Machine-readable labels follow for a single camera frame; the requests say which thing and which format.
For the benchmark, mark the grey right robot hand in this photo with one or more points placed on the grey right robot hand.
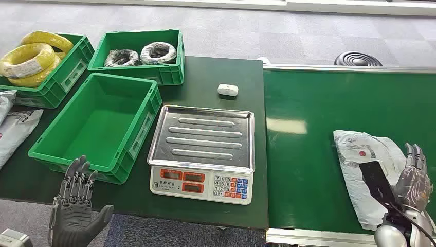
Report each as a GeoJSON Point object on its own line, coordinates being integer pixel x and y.
{"type": "Point", "coordinates": [414, 187]}

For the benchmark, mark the empty green plastic crate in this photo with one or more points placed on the empty green plastic crate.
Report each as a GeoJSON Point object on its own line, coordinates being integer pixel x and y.
{"type": "Point", "coordinates": [98, 126]}

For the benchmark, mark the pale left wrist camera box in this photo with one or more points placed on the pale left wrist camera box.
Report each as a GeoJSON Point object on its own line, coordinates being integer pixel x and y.
{"type": "Point", "coordinates": [12, 239]}

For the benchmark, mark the small white plastic device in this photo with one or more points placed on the small white plastic device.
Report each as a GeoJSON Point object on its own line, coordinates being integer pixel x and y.
{"type": "Point", "coordinates": [227, 90]}

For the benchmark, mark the green conveyor belt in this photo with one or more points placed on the green conveyor belt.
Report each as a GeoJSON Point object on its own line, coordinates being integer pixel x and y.
{"type": "Point", "coordinates": [306, 153]}

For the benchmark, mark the electronic scale with steel tray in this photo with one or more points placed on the electronic scale with steel tray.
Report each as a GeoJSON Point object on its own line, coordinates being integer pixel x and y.
{"type": "Point", "coordinates": [202, 143]}

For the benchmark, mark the grey plastic mailer package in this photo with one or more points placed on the grey plastic mailer package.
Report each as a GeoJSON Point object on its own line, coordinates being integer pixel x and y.
{"type": "Point", "coordinates": [5, 102]}
{"type": "Point", "coordinates": [13, 133]}
{"type": "Point", "coordinates": [357, 163]}

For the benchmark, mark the green crate with black coils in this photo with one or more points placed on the green crate with black coils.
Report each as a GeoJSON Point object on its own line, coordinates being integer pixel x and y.
{"type": "Point", "coordinates": [136, 73]}

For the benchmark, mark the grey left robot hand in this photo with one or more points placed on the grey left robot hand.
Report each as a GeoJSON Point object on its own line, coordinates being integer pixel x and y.
{"type": "Point", "coordinates": [73, 221]}

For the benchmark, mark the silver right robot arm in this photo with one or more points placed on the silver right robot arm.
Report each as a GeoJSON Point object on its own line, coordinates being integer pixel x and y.
{"type": "Point", "coordinates": [388, 236]}

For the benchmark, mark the green crate with yellow coils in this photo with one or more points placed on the green crate with yellow coils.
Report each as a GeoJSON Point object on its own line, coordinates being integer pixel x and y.
{"type": "Point", "coordinates": [54, 87]}

